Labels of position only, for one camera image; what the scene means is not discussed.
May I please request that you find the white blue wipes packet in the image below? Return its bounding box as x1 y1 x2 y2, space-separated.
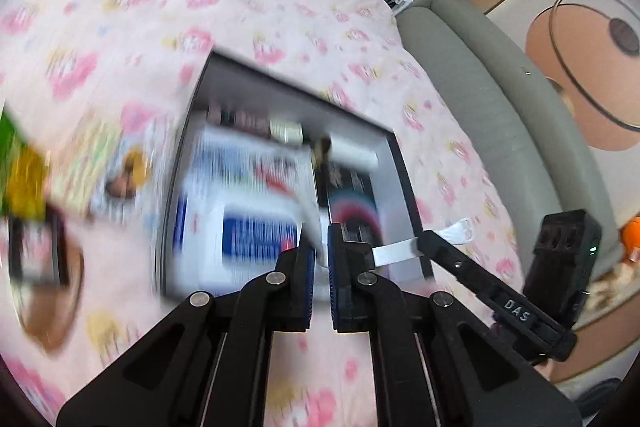
165 124 321 295

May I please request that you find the white tube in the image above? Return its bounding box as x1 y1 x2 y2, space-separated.
328 136 378 172

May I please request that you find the cartoon character sticker card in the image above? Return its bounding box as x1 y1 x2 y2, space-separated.
104 145 152 202

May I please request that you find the dark purple small box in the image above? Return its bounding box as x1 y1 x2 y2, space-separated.
316 162 383 247

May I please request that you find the white plastic strap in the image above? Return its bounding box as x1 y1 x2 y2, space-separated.
372 217 474 268

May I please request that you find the black cardboard box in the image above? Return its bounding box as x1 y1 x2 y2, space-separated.
155 52 422 300

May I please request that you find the grey padded headboard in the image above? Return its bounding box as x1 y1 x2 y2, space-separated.
396 0 623 277

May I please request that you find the pink cartoon print blanket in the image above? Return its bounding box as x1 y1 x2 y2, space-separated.
1 0 524 426

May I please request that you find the pink printed card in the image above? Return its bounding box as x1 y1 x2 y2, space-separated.
48 112 122 217

